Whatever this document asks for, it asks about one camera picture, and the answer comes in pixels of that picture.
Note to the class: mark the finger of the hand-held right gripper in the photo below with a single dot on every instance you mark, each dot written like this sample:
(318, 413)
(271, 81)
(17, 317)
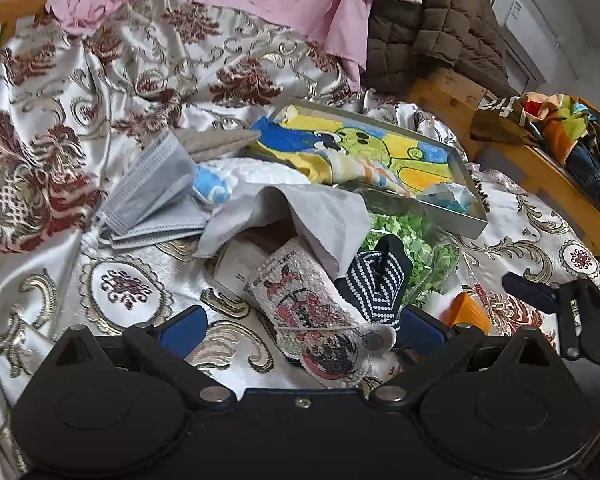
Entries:
(525, 286)
(572, 330)

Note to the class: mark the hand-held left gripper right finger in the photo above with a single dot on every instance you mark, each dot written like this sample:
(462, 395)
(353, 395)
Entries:
(425, 327)

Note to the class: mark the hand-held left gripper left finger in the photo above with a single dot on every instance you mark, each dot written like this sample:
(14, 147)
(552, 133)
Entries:
(185, 326)

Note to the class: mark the orange plastic cap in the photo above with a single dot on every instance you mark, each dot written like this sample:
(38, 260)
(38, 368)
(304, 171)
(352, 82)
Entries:
(465, 312)

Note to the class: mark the navy dotted sock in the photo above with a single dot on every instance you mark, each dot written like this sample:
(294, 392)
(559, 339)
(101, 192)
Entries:
(380, 280)

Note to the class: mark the grey metal tin box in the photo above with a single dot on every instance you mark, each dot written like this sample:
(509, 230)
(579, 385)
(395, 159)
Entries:
(465, 220)

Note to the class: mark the light grey cloth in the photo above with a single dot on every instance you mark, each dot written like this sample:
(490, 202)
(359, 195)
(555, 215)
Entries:
(330, 225)

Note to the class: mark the grey face mask bundle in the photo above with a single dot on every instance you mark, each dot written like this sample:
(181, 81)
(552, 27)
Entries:
(150, 190)

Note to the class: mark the white blue cloth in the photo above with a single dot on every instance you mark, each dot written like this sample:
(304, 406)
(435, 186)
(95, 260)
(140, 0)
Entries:
(260, 175)

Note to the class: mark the bag of green paper stars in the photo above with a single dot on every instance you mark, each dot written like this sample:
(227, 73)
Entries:
(410, 235)

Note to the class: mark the teal white tissue pack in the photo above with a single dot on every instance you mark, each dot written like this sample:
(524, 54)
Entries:
(450, 200)

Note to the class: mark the blue jeans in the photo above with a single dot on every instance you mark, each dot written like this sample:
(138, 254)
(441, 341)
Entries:
(590, 170)

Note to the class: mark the olive printed cloth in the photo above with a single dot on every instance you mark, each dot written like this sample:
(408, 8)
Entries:
(495, 120)

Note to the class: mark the multicoloured patchwork cloth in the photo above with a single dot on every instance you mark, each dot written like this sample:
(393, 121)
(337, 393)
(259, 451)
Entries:
(565, 120)

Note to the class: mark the yellow blue cartoon cloth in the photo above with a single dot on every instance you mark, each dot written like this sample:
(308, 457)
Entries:
(380, 145)

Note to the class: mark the floral satin bedspread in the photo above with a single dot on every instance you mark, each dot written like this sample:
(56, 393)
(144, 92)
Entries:
(55, 185)

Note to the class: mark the white air conditioner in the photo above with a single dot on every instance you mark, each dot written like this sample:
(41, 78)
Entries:
(522, 35)

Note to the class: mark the brown quilted jacket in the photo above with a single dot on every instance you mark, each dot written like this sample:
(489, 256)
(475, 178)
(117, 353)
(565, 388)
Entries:
(430, 35)

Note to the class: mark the wooden bed frame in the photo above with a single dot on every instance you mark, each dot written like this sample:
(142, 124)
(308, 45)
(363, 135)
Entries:
(450, 91)

